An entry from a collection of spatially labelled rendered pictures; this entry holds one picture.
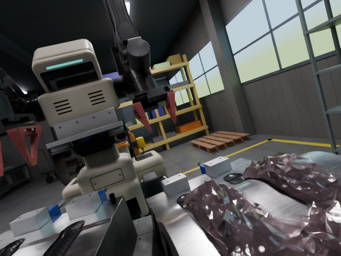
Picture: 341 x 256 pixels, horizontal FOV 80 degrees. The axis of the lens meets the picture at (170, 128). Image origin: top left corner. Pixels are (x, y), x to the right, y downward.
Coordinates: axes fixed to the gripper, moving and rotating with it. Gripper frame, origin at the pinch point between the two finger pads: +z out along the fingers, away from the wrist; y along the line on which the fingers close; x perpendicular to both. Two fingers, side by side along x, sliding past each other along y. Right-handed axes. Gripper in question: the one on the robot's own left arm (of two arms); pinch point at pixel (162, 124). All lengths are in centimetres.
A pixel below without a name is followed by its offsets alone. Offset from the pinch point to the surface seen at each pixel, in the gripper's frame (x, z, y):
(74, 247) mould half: -13.9, 19.0, -21.2
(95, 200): -5.6, 12.8, -18.8
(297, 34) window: 132, -118, 247
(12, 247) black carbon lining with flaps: -5.6, 14.9, -33.2
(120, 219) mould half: -7.3, 17.7, -15.3
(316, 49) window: 126, -83, 246
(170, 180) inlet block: -3.0, 14.1, -3.9
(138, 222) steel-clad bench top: 5.1, 19.3, -13.3
